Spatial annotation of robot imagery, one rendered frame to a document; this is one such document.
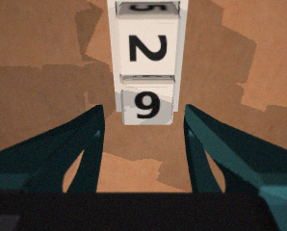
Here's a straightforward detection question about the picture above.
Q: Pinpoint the white rectangular tray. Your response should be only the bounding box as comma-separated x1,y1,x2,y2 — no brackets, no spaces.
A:
107,0,189,112

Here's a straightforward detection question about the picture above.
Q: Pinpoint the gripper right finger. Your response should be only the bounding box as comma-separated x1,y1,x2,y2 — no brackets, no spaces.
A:
183,104,287,231

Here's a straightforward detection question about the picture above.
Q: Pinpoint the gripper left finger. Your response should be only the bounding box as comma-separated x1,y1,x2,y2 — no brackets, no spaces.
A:
0,105,105,193

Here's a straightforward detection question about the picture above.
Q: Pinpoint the white number cube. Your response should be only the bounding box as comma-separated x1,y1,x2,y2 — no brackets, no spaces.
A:
119,75,176,125
116,2,181,75

